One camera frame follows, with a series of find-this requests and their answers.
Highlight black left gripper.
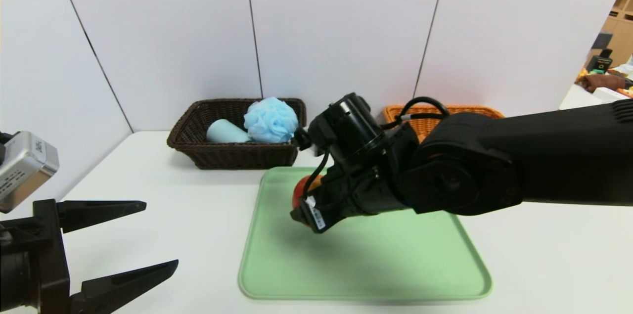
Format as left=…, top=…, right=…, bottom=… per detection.
left=0, top=198, right=179, bottom=314

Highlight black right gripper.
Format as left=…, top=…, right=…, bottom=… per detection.
left=289, top=167, right=383, bottom=234

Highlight red apple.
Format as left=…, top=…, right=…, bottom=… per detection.
left=292, top=175, right=324, bottom=225

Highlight light blue mesh bath pouf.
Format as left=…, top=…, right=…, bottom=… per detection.
left=243, top=97, right=299, bottom=143

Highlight blue-grey plastic cup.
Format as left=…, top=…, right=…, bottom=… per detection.
left=206, top=119, right=250, bottom=144

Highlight dark brown wicker basket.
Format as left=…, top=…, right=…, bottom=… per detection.
left=167, top=98, right=307, bottom=171

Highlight orange wicker basket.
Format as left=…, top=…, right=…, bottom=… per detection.
left=384, top=105, right=505, bottom=141

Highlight light green plastic tray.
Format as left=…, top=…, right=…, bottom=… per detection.
left=238, top=166, right=493, bottom=301

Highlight white side table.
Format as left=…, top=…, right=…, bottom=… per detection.
left=559, top=84, right=633, bottom=110

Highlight white flat box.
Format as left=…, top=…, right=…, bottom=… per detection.
left=592, top=88, right=631, bottom=102

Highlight brown cloth bundle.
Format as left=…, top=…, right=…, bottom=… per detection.
left=580, top=73, right=626, bottom=93

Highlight black device with green mark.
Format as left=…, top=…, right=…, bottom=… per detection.
left=587, top=48, right=613, bottom=74

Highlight dark grey panel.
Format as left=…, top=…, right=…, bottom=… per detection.
left=589, top=32, right=612, bottom=50

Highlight wooden shelf unit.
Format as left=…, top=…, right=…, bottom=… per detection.
left=599, top=0, right=633, bottom=67

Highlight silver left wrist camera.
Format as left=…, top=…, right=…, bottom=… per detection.
left=0, top=131, right=60, bottom=214

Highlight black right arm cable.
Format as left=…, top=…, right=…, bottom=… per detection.
left=381, top=96, right=451, bottom=129

